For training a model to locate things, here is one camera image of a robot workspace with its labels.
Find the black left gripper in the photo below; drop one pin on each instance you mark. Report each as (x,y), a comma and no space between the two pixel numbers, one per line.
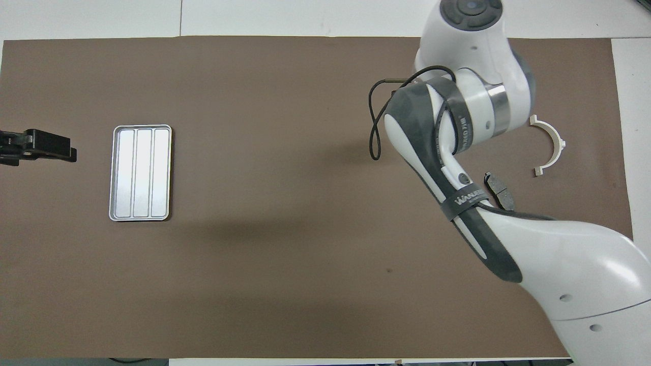
(11,147)

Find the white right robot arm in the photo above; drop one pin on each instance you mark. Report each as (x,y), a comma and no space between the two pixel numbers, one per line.
(559,264)

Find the silver metal tray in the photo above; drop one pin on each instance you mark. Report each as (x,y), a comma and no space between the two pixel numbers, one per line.
(124,173)

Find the brown table mat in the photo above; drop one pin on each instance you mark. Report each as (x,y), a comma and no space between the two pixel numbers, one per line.
(254,264)

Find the long dark brake pad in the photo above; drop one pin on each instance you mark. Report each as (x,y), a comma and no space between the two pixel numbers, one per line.
(501,195)

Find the white curved plastic bracket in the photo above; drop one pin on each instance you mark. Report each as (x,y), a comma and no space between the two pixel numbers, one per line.
(557,140)

